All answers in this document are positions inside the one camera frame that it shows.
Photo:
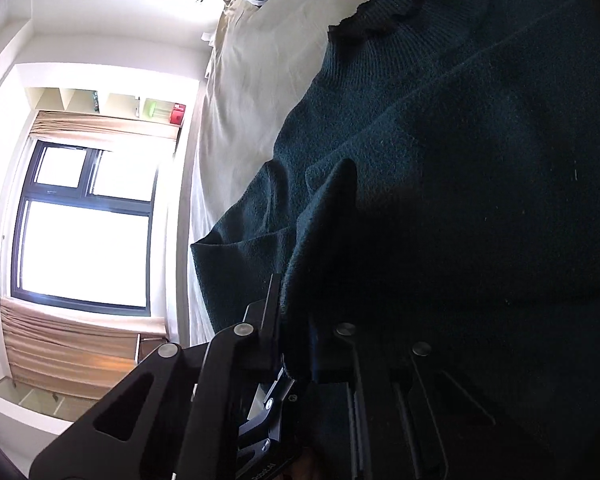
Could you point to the dark teal knit sweater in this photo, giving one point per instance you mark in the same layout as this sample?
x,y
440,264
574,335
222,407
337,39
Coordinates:
x,y
430,160

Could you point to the green plastic container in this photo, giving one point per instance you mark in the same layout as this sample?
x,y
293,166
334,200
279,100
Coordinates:
x,y
157,110

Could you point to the beige curtain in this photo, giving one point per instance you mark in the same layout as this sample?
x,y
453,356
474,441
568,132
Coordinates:
x,y
105,125
70,345

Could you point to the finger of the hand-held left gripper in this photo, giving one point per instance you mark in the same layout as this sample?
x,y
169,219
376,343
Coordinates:
x,y
270,402

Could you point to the black framed window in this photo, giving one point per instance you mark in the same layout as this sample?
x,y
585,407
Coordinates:
x,y
85,240

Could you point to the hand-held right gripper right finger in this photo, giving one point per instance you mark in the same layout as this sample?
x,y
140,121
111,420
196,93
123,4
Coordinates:
x,y
351,360

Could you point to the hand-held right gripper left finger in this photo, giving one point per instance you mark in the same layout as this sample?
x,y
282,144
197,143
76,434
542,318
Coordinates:
x,y
265,332

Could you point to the red box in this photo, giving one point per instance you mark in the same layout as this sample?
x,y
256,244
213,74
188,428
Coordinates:
x,y
178,115

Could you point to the beige bed sheet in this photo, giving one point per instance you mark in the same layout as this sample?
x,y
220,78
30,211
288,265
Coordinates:
x,y
260,85

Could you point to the white wall shelf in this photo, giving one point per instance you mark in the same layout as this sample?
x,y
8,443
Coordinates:
x,y
35,400
80,99

